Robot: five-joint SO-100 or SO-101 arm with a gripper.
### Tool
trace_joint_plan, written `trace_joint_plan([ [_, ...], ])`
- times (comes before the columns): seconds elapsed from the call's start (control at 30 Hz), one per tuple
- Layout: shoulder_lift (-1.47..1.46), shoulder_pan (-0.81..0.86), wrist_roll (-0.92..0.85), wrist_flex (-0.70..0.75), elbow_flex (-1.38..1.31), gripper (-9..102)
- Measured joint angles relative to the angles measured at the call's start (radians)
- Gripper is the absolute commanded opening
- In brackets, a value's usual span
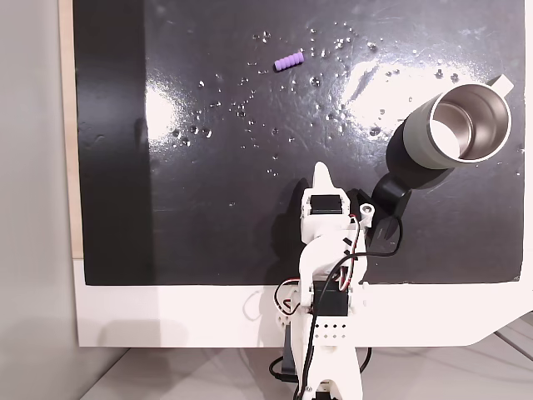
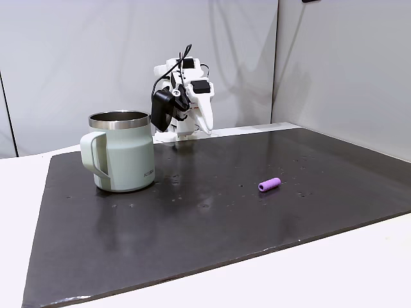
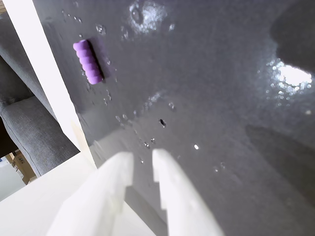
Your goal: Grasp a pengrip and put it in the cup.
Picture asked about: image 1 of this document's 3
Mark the purple ribbed pen grip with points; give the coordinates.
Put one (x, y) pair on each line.
(288, 61)

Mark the glossy black mat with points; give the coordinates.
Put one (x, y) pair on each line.
(208, 208)

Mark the beige wooden board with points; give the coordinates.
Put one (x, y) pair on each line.
(68, 125)

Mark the grey steel mug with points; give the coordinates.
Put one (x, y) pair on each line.
(416, 137)

